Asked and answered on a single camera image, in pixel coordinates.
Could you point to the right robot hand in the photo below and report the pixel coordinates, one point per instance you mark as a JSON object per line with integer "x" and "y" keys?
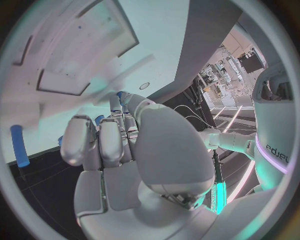
{"x": 168, "y": 150}

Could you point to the blue peg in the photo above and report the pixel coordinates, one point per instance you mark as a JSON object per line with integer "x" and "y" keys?
{"x": 120, "y": 94}

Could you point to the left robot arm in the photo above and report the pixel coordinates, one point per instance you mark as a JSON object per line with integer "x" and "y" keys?
{"x": 232, "y": 140}

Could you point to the white task board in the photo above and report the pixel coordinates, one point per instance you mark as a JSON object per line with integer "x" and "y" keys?
{"x": 152, "y": 37}

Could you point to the black tripod stand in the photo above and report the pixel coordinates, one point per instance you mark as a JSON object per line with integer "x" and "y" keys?
{"x": 195, "y": 93}

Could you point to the glowing light bar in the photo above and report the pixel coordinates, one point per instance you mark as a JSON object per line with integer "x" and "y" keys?
{"x": 220, "y": 196}

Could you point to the workshop rack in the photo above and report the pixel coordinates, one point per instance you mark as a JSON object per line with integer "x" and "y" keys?
{"x": 216, "y": 76}

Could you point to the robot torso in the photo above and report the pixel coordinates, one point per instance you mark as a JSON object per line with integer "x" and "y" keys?
{"x": 272, "y": 121}

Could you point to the dark screen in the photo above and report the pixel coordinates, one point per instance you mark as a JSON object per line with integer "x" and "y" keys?
{"x": 251, "y": 62}

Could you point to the long blue cylinder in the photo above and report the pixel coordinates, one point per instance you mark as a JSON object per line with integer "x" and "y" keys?
{"x": 20, "y": 146}

